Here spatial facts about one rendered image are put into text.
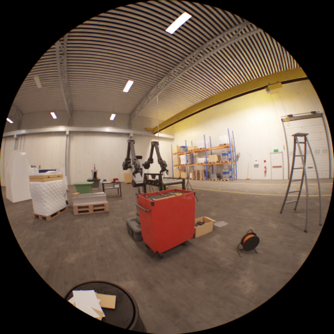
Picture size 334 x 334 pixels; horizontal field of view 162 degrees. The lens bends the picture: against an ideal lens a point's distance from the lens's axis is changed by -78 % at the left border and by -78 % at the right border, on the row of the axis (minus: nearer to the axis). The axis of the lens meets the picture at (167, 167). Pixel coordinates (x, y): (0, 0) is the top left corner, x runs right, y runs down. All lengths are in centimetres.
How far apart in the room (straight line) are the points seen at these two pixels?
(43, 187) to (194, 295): 388
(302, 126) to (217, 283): 1114
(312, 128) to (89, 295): 1212
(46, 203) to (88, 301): 341
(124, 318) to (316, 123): 1224
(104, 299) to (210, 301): 100
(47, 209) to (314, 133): 1467
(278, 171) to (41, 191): 1298
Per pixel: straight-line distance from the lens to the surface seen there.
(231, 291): 156
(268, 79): 880
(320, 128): 1191
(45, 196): 390
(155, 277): 165
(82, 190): 498
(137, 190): 225
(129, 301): 78
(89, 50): 886
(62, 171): 538
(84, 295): 81
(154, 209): 140
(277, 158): 1085
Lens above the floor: 131
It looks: 1 degrees up
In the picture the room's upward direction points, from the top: 3 degrees counter-clockwise
